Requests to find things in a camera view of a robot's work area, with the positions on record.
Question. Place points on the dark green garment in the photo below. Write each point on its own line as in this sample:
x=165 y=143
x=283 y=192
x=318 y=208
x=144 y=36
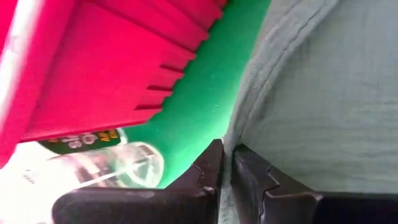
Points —
x=311 y=93

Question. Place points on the green table mat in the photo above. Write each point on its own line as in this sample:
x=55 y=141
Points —
x=202 y=93

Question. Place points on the red plastic laundry bin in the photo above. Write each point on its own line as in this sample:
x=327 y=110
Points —
x=93 y=62

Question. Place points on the clear spray bottle white head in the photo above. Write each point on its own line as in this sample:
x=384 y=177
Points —
x=140 y=165

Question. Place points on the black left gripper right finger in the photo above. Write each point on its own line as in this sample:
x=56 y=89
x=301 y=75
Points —
x=295 y=208

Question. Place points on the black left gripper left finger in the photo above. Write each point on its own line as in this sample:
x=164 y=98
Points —
x=155 y=205

